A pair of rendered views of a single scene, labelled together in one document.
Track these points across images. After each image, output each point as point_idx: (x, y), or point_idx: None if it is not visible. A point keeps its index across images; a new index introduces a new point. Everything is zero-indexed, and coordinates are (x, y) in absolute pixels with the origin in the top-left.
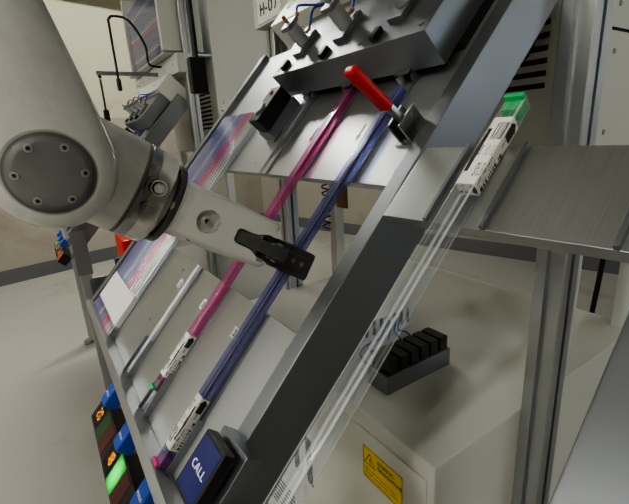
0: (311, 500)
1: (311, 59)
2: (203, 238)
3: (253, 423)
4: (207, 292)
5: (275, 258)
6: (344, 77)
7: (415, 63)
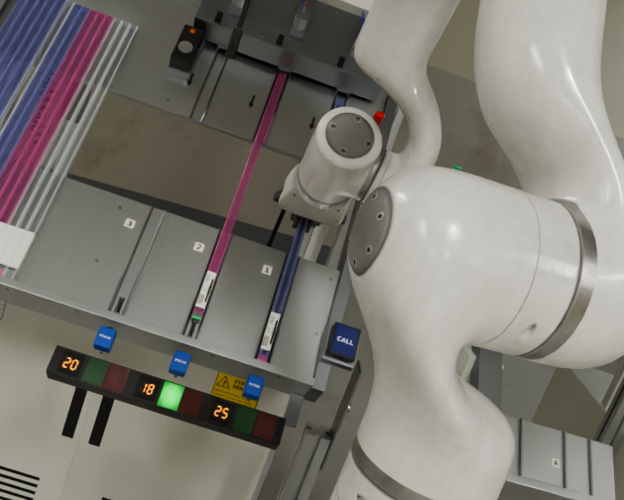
0: (86, 464)
1: (262, 36)
2: (346, 210)
3: (339, 319)
4: (195, 236)
5: (344, 222)
6: (286, 63)
7: (356, 91)
